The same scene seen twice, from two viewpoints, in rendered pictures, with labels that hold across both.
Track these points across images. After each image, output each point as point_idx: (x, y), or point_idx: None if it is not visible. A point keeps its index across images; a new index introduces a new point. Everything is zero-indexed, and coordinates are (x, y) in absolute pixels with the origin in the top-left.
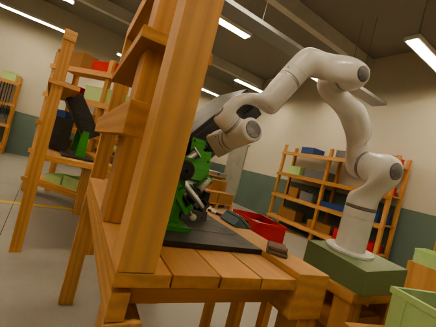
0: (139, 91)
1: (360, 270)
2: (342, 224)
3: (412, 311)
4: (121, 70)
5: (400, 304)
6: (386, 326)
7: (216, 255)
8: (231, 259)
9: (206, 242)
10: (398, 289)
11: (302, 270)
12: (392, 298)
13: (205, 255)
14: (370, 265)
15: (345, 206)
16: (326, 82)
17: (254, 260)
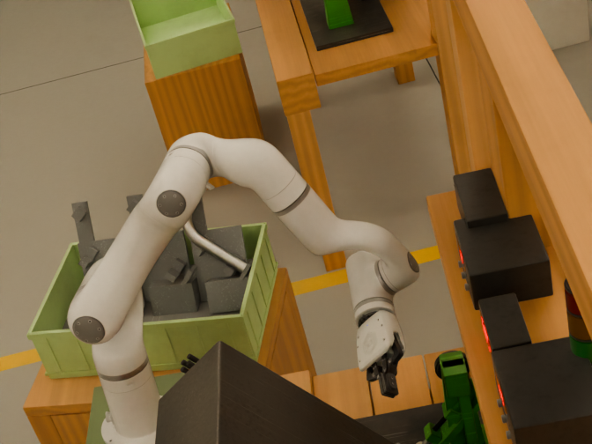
0: None
1: None
2: (154, 392)
3: (248, 308)
4: None
5: (247, 317)
6: (252, 344)
7: (406, 401)
8: (385, 399)
9: (414, 411)
10: (244, 311)
11: (296, 379)
12: (245, 323)
13: (423, 395)
14: (162, 387)
15: (144, 371)
16: (203, 190)
17: (344, 409)
